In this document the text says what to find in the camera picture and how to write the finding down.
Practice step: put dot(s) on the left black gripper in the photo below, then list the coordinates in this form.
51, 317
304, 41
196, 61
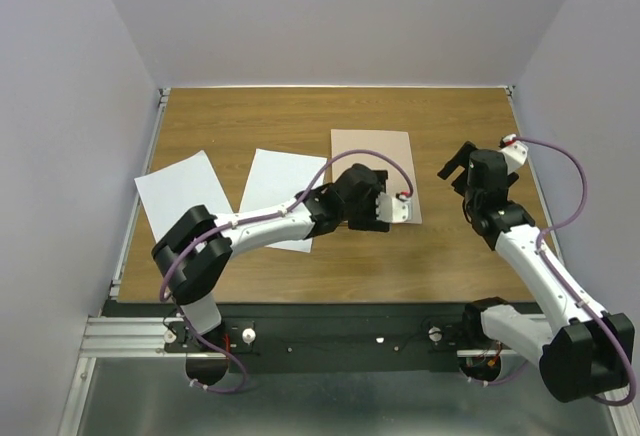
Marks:
369, 221

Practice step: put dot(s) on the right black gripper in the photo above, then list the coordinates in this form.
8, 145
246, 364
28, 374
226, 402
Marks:
461, 157

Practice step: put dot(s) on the tan paper folder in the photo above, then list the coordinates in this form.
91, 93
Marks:
393, 144

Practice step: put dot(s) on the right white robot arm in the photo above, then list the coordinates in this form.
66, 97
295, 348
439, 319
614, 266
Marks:
581, 350

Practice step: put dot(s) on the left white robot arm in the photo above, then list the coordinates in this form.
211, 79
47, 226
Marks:
196, 249

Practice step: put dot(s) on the white paper sheet centre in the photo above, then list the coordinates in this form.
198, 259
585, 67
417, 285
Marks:
275, 179

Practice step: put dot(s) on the white paper sheet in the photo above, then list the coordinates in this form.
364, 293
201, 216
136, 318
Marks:
275, 179
166, 194

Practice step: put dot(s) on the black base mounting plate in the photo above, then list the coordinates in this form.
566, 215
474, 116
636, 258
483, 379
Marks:
270, 338

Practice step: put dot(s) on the white paper sheet far left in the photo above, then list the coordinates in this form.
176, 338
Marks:
166, 194

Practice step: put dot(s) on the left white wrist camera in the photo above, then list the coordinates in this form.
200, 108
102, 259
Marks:
393, 209

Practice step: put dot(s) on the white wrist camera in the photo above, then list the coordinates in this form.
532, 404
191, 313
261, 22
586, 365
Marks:
514, 152
393, 209

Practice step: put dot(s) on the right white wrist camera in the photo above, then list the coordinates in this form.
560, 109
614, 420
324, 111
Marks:
514, 152

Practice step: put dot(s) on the aluminium frame rail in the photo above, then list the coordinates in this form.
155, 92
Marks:
123, 337

